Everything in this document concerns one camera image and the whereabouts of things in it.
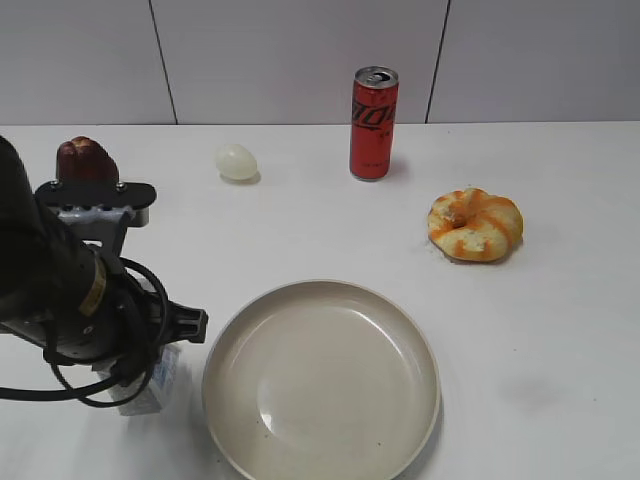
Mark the red soda can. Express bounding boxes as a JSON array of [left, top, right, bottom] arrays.
[[349, 66, 399, 181]]

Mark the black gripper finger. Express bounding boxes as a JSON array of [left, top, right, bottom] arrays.
[[167, 302, 208, 344]]

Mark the blue white milk carton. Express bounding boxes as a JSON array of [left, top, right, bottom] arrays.
[[91, 344, 181, 417]]

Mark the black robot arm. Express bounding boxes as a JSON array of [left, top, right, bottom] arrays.
[[1, 139, 208, 383]]

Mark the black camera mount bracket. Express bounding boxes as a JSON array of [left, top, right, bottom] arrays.
[[35, 180, 157, 256]]

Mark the orange glazed donut bread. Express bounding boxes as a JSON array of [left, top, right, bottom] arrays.
[[427, 188, 524, 263]]

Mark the black cable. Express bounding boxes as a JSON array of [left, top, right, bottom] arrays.
[[0, 257, 171, 409]]

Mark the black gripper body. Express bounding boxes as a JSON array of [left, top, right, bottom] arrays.
[[1, 252, 170, 388]]

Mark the white egg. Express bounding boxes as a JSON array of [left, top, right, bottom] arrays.
[[214, 144, 258, 181]]

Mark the beige round plate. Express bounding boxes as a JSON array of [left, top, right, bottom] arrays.
[[202, 280, 442, 479]]

